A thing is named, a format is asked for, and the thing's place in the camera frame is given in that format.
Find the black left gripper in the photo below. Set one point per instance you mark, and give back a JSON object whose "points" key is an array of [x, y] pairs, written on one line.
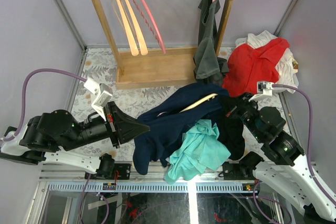
{"points": [[122, 127]]}

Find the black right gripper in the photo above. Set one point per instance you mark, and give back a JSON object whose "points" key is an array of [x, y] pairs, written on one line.
{"points": [[232, 113]]}

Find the cream plastic hanger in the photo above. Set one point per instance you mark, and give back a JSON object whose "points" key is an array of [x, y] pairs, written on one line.
{"points": [[177, 104]]}

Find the navy blue t-shirt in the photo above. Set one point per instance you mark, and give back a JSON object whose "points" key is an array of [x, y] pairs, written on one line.
{"points": [[165, 135]]}

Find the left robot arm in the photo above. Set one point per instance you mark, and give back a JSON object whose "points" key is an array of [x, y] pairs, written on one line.
{"points": [[52, 138]]}

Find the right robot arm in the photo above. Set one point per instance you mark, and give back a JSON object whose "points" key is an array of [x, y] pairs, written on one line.
{"points": [[304, 189]]}

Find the black t-shirt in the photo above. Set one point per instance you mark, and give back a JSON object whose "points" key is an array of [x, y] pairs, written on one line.
{"points": [[230, 129]]}

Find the red t-shirt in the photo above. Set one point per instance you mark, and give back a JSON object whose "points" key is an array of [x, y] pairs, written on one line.
{"points": [[248, 65]]}

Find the teal t-shirt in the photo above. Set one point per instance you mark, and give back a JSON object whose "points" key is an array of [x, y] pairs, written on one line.
{"points": [[199, 151]]}

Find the grey t-shirt on hanger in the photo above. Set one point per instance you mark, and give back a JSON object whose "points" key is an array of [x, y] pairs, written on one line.
{"points": [[209, 68]]}

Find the light wooden hanger left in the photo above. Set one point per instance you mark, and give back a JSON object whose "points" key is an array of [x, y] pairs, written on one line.
{"points": [[123, 22]]}

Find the light wooden hanger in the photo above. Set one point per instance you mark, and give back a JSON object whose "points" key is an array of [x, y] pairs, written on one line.
{"points": [[133, 32], [123, 22]]}

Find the pink twisted-bar hanger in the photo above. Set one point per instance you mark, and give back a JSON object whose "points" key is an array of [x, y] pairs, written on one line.
{"points": [[149, 19]]}

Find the floral table mat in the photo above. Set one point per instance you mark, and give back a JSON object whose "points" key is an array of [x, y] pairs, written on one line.
{"points": [[101, 66]]}

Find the white garment pile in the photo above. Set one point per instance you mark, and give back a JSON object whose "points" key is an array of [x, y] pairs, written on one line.
{"points": [[287, 66]]}

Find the wooden clothes rack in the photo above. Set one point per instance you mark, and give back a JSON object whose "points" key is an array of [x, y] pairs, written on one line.
{"points": [[156, 69]]}

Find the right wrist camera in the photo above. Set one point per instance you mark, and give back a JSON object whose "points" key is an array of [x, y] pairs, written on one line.
{"points": [[264, 90]]}

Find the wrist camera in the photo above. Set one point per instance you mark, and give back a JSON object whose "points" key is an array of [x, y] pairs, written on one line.
{"points": [[100, 95], [264, 90]]}

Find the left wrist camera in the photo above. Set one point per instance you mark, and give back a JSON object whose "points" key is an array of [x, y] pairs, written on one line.
{"points": [[100, 95]]}

